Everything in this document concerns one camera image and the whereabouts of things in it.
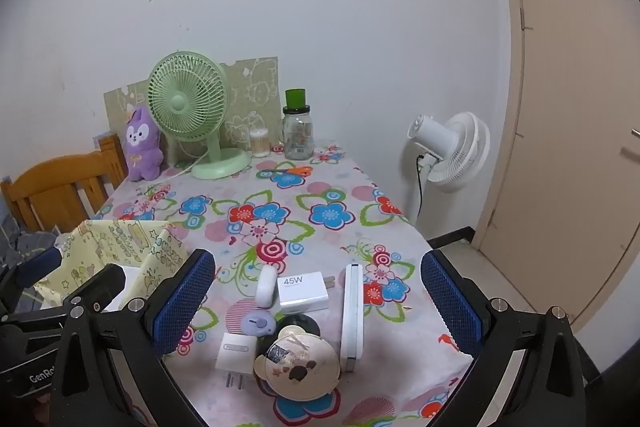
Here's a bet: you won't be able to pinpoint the small white plug adapter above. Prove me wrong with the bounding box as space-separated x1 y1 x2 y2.
215 333 258 390

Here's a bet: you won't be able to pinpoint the lavender round gadget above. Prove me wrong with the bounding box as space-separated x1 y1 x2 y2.
240 309 277 338

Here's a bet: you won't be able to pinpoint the white earbuds case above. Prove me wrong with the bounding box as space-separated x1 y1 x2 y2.
255 265 278 309

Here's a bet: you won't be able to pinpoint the white power bank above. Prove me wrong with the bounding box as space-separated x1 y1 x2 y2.
340 263 364 373

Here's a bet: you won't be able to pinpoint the black car key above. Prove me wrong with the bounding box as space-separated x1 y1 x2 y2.
276 313 321 336

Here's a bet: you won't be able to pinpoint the white 45W charger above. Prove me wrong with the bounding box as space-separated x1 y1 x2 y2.
277 272 335 314

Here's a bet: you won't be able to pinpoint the round bear compact mirror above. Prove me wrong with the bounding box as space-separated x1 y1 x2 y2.
254 325 341 402

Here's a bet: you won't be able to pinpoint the plaid blue bedding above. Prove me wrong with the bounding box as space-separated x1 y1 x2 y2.
0 210 58 268

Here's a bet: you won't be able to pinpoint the white box inside bin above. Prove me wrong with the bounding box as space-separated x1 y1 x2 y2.
105 265 144 312

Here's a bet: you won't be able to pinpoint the yellow cartoon fabric storage box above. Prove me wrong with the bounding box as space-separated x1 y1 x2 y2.
35 220 189 306

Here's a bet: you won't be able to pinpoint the wooden chair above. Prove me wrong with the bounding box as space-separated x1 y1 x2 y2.
1 133 128 232

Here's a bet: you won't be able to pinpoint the purple plush rabbit toy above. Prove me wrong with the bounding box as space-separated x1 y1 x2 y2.
124 105 164 182

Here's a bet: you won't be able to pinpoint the floral tablecloth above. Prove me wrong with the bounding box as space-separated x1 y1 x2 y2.
99 144 471 426

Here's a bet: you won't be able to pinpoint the beige door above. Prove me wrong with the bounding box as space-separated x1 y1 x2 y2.
474 0 639 329

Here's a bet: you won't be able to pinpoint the white standing fan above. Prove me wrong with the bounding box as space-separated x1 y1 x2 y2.
407 112 491 225

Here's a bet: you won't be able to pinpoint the cotton swab container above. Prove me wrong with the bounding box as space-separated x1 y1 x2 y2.
250 128 271 158

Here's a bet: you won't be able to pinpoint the orange scissors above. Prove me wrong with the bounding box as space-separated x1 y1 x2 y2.
272 166 312 178

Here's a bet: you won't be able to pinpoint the green desk fan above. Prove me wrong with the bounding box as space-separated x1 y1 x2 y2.
146 51 250 180

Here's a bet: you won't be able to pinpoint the glass jar green lid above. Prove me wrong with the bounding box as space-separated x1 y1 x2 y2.
282 88 314 160

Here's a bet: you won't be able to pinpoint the beige cartoon placemat board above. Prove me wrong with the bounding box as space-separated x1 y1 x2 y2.
103 57 282 150

